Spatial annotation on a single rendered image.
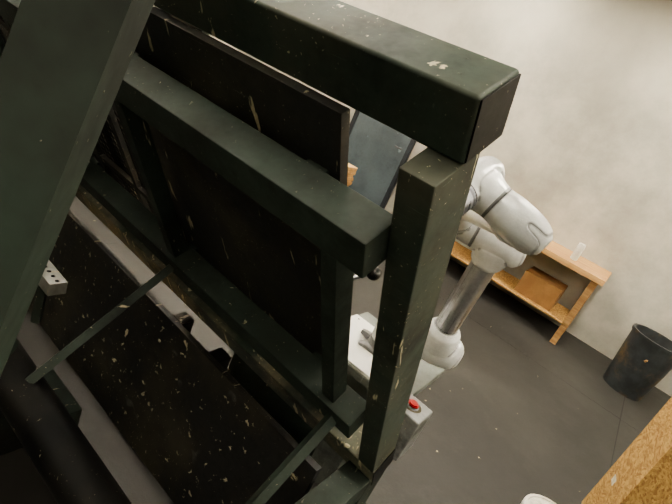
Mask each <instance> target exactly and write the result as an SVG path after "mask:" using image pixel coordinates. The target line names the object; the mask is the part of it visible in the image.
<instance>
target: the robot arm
mask: <svg viewBox="0 0 672 504"><path fill-rule="evenodd" d="M504 179H505V170H504V166H503V164H502V162H501V161H500V160H498V159H497V158H495V157H493V156H483V157H480V158H479V159H478V163H477V166H476V169H475V173H474V176H473V180H472V183H471V187H470V190H469V194H468V197H467V201H466V204H465V208H464V211H463V215H462V218H461V222H460V225H459V228H458V232H457V235H456V239H457V240H459V241H460V242H462V243H463V244H465V245H467V246H469V247H470V248H472V252H471V261H470V263H469V265H468V266H467V268H466V270H465V271H464V273H463V275H462V276H461V278H460V280H459V282H458V283H457V285H456V287H455V288H454V290H453V292H452V294H451V295H450V297H449V299H448V300H447V302H446V304H445V306H444V307H443V309H442V311H441V312H440V314H439V316H438V317H434V318H433V319H432V322H431V326H430V329H429V333H428V336H427V339H426V343H425V346H424V350H423V353H422V357H421V359H422V360H424V361H426V362H427V363H429V364H432V365H434V366H436V367H440V368H445V369H451V368H454V367H456V366H457V364H458V363H459V362H460V360H461V359H462V357H463V354H464V346H463V344H462V342H461V341H460V337H461V334H460V330H459V328H460V326H461V325H462V323H463V322H464V320H465V319H466V317H467V315H468V314H469V312H470V311H471V309H472V308H473V306H474V305H475V303H476V301H477V300H478V299H479V297H480V296H481V294H482V293H483V291H484V290H485V288H486V286H487V285H488V283H489V282H490V280H491V279H492V277H493V275H494V274H495V273H497V272H499V271H501V270H502V269H504V268H505V267H509V268H515V267H518V266H520V265H521V264H522V263H523V262H524V260H525V258H526V255H537V254H539V253H540V252H541V251H543V250H544V249H545V248H546V247H547V246H548V245H549V243H550V242H551V241H552V240H553V230H552V228H551V226H550V224H549V222H548V221H547V219H546V218H545V217H544V216H543V215H542V214H541V213H540V212H539V211H538V210H537V209H536V208H535V207H534V206H533V205H532V204H531V203H530V202H528V201H527V200H526V199H525V198H524V197H522V196H521V195H519V194H518V193H516V192H515V191H514V190H512V189H511V188H510V187H509V186H508V184H507V183H506V182H505V180H504ZM377 322H378V320H377ZM377 322H376V325H375V327H374V330H373V332H370V331H368V330H366V329H363V330H362V331H361V334H362V335H363V336H364V337H365V338H366V339H364V340H360V341H359V342H358V344H359V345H360V346H361V347H363V348H364V349H366V350H367V351H368V352H370V353H371V354H372V355H373V351H374V343H375V336H376V329H377Z"/></svg>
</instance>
